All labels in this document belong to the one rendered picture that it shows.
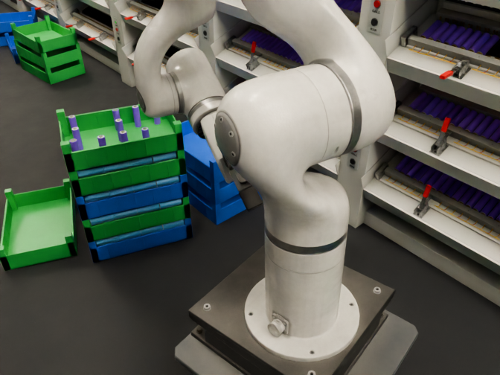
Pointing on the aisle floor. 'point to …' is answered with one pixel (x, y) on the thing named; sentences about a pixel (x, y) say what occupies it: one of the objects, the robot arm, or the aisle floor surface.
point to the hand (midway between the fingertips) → (249, 193)
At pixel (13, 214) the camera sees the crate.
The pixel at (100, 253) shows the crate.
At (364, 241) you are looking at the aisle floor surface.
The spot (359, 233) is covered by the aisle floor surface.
